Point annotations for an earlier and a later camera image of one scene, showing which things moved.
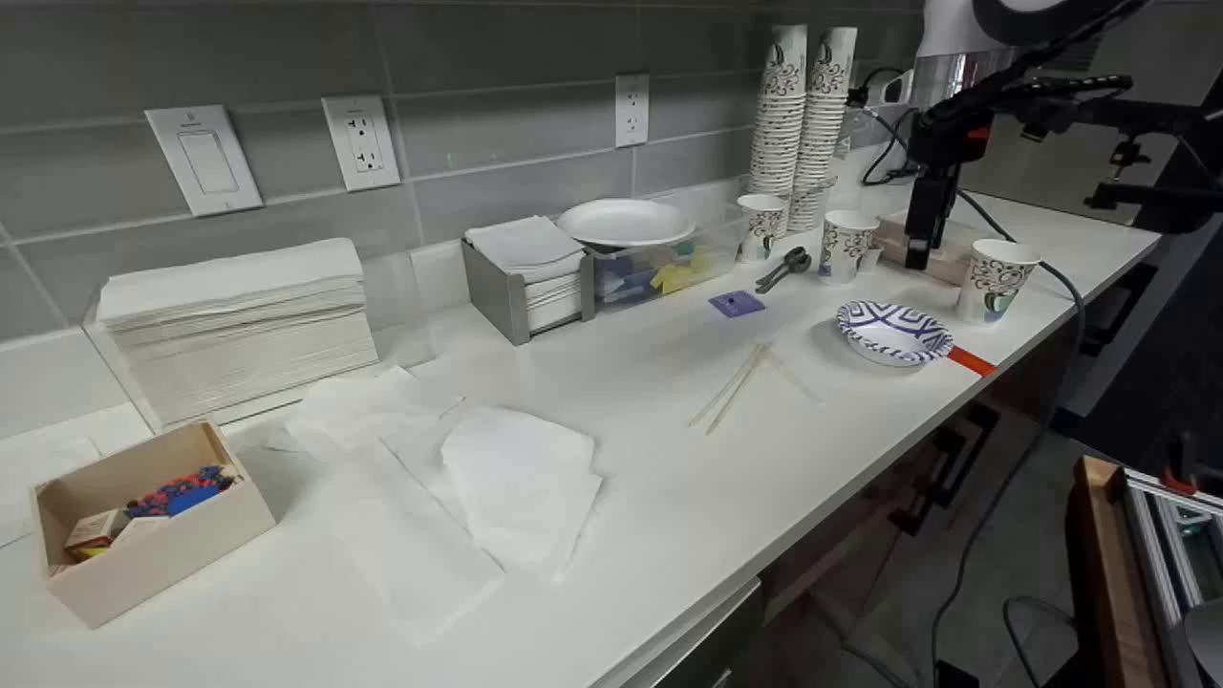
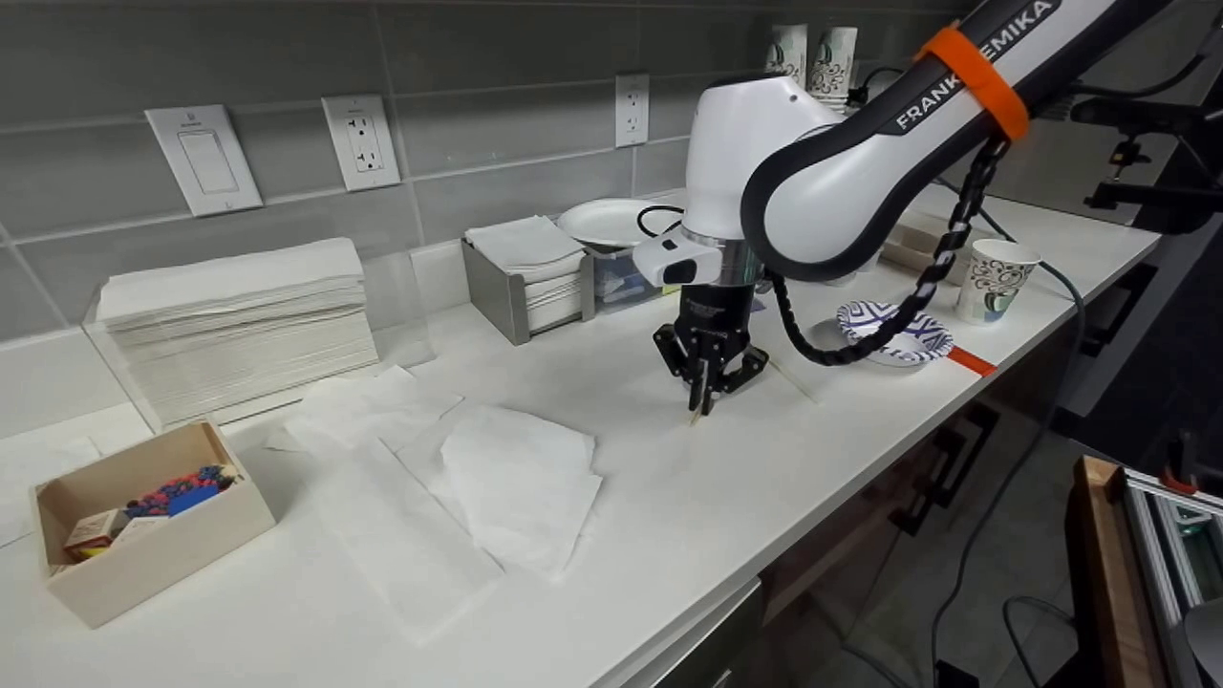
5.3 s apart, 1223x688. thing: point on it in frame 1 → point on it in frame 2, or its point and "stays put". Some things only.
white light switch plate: x=208 y=158 stays put
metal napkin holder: x=524 y=275 stays put
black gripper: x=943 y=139 → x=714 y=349
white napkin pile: x=530 y=488 stays put
